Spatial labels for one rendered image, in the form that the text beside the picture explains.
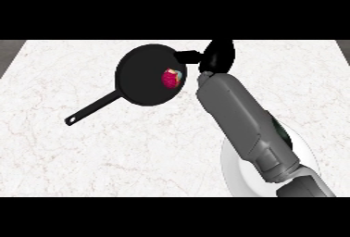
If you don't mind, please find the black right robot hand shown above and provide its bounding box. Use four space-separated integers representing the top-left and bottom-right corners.
175 39 238 74

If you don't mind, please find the black frying pan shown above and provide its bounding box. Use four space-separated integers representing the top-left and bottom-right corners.
64 44 189 127

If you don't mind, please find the white round plate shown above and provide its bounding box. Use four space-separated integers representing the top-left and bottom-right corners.
220 118 322 198

